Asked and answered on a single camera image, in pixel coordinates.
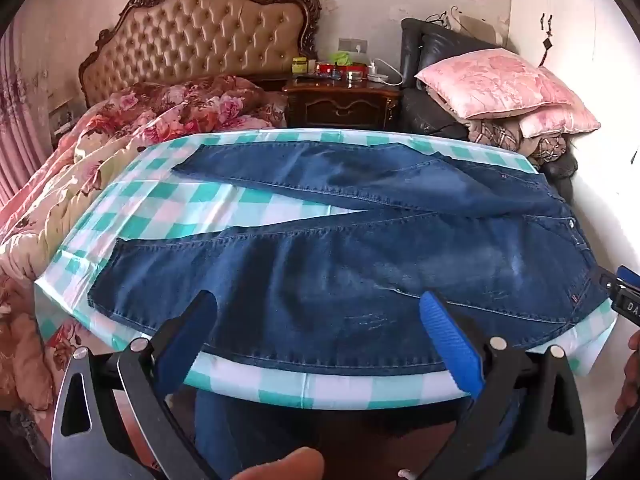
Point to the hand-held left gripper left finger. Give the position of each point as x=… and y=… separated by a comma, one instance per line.
x=192, y=340

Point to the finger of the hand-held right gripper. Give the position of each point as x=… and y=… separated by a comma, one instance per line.
x=625, y=276

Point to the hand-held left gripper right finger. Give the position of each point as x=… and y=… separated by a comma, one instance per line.
x=450, y=345

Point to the blue denim pants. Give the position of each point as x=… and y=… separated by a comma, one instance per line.
x=325, y=280

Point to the person's right hand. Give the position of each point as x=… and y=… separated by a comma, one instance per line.
x=632, y=375

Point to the person's left hand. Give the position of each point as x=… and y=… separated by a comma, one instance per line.
x=280, y=466

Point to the green white checked tablecloth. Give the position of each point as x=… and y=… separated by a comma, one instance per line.
x=200, y=205

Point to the person's jeans-clad legs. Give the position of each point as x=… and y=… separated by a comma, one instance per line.
x=300, y=425

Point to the small pink floral pillow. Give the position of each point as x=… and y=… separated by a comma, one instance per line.
x=565, y=122

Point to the brown plaid blanket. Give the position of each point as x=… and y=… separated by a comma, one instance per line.
x=495, y=135

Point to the floral pink quilt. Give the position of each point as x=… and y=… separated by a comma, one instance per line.
x=150, y=110

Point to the black leather armchair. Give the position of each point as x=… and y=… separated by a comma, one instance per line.
x=425, y=110

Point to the large pink floral pillow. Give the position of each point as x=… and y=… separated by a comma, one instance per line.
x=490, y=80

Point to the dark wooden nightstand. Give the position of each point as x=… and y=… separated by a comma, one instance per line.
x=340, y=107

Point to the pink curtain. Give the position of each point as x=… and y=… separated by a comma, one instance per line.
x=20, y=135

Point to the white power strip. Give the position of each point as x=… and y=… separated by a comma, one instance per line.
x=379, y=78

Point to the white charger plug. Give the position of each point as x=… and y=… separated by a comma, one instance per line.
x=374, y=67

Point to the yellow green jar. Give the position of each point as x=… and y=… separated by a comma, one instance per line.
x=299, y=66

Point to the red box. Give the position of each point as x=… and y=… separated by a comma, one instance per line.
x=340, y=70

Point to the tufted tan carved headboard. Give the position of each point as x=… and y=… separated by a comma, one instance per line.
x=200, y=35

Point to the green plastic bag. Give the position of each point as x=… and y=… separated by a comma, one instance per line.
x=341, y=57

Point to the black hanging wall ornament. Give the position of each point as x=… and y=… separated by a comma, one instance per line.
x=546, y=42

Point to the grey wall outlet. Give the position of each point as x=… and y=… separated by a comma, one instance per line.
x=352, y=46

